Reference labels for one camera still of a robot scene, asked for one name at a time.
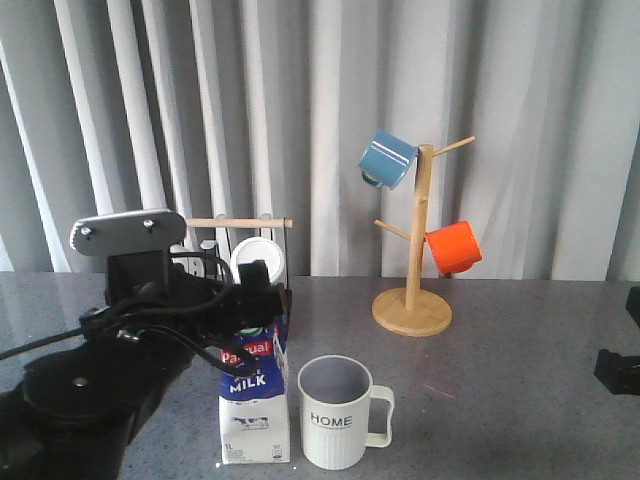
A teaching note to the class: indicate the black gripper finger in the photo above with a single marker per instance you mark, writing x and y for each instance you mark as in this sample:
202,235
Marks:
619,374
633,303

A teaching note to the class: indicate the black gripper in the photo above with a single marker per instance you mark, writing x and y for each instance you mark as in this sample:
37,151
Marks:
200,313

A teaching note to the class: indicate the blue white milk carton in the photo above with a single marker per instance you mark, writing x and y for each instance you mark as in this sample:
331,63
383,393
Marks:
253,411

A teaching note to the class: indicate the cream HOME mug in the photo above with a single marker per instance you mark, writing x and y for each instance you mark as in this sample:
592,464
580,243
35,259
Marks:
335,395

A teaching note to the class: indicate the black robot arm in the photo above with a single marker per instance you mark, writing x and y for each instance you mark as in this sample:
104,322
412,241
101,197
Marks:
74,412

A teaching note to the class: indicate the white ribbed mug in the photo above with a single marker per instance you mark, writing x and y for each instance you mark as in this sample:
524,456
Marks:
265,255

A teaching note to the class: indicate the white smiley mug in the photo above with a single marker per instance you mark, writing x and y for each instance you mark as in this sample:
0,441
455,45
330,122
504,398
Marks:
192,265

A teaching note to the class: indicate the wooden mug tree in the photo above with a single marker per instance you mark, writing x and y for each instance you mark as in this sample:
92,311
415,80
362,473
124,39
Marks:
412,311

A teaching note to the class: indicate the orange enamel mug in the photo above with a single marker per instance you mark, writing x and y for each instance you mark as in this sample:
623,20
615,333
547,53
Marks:
454,248

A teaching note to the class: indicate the blue enamel mug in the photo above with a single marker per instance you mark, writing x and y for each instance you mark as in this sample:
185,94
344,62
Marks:
386,160

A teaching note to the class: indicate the grey pleated curtain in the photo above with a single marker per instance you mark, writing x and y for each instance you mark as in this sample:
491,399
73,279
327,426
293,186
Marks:
263,108

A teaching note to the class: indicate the black wire mug rack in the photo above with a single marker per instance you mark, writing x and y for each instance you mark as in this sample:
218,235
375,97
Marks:
267,227

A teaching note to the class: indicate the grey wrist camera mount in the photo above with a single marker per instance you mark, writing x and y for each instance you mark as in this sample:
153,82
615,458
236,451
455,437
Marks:
127,232

